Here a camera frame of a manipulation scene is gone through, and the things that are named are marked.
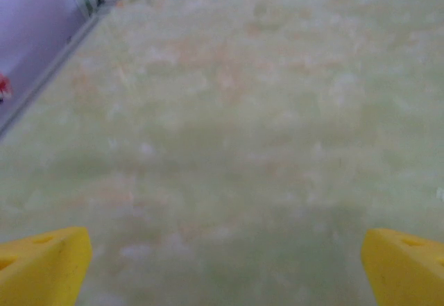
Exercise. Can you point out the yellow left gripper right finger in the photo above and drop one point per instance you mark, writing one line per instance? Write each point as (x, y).
(409, 274)

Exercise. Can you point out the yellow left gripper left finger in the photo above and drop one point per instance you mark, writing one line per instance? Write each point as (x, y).
(41, 271)

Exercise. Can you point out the aluminium side rail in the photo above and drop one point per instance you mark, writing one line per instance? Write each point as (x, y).
(41, 82)

